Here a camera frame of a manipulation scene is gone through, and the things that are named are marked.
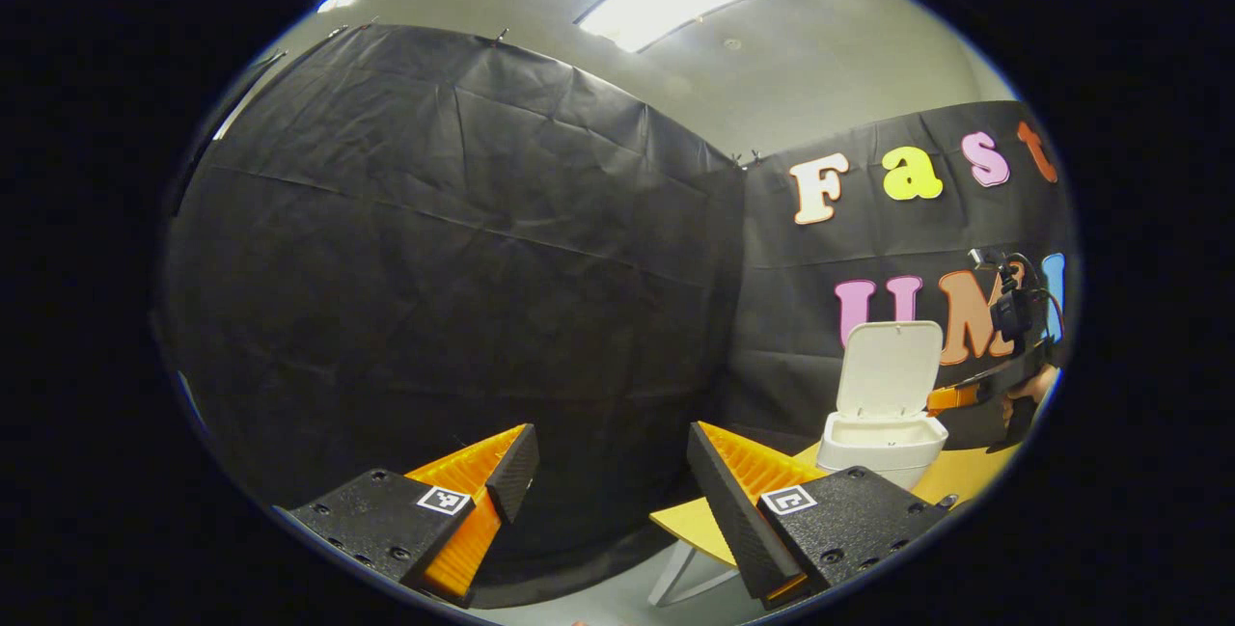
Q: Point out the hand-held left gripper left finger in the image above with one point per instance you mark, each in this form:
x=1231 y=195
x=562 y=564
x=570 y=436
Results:
x=516 y=476

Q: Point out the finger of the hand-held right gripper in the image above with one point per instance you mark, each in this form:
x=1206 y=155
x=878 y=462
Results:
x=950 y=398

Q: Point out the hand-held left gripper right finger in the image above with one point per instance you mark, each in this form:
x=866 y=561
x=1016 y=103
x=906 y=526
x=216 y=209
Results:
x=733 y=520

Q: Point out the white desktop garbage bin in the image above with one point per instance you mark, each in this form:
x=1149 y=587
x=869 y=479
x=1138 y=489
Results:
x=888 y=366

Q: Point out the white desk leg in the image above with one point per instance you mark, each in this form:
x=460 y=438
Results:
x=675 y=573

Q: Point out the black backdrop cloth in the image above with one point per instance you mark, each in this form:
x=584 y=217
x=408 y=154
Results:
x=434 y=269

